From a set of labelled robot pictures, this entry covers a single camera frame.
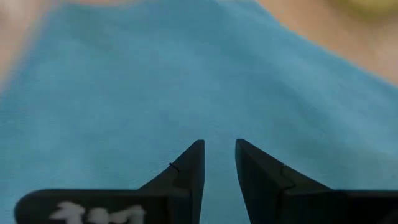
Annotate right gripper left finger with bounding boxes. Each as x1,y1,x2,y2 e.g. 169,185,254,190
14,139,206,224

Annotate blue microfiber towel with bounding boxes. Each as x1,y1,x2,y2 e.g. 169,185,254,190
0,0,398,224

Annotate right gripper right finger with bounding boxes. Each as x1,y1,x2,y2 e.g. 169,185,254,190
235,138,398,224

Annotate yellow plastic bin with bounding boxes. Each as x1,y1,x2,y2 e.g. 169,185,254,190
329,0,398,20

